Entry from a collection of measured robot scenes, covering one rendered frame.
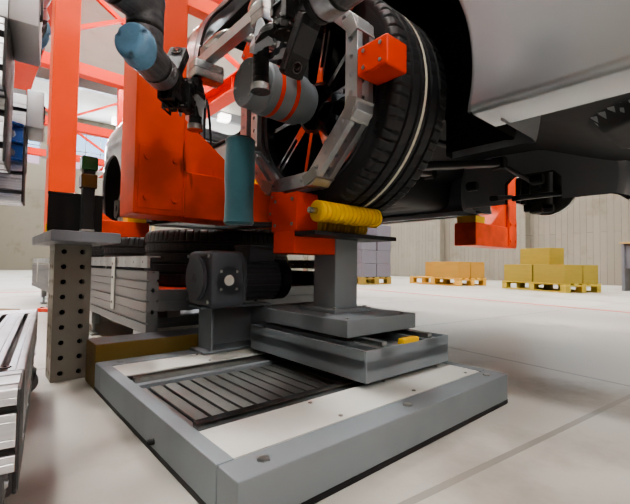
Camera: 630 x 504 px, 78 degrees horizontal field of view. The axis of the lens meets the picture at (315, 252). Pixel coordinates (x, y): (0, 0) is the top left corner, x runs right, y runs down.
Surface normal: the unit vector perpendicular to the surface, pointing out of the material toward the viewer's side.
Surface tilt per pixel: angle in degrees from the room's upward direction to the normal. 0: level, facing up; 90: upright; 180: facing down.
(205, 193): 90
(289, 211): 90
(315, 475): 90
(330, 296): 90
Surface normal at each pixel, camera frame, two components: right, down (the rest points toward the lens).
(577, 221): -0.83, -0.03
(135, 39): -0.06, -0.04
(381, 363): 0.66, -0.01
